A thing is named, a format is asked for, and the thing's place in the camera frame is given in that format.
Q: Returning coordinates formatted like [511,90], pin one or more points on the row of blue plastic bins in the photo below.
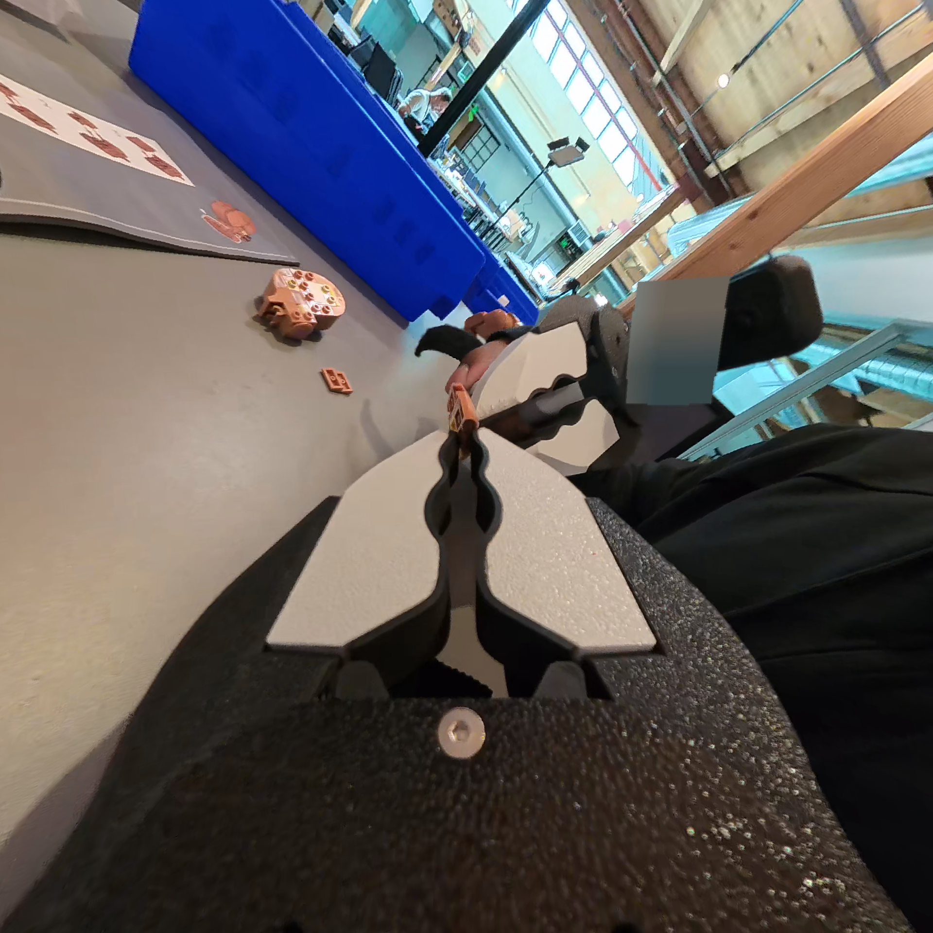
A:
[321,131]

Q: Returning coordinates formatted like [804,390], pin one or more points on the brown and tan brick assembly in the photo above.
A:
[493,322]

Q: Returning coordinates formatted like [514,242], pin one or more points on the grey desk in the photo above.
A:
[175,438]

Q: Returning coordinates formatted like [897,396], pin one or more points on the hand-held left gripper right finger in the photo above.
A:
[569,569]

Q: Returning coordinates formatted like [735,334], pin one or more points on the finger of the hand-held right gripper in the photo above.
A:
[540,357]
[583,438]

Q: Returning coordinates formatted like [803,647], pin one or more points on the small brown brick plate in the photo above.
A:
[336,381]

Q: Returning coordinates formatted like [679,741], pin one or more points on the grey instruction booklet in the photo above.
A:
[88,161]

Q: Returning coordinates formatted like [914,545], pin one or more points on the wooden beam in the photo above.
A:
[817,175]

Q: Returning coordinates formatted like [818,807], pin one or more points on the brown curved brick piece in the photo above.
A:
[464,413]

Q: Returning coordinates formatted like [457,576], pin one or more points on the round brown brick assembly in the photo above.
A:
[302,302]

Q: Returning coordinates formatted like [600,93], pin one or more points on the black tripod lamp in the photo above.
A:
[561,153]

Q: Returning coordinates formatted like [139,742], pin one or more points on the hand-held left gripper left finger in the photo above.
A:
[365,569]

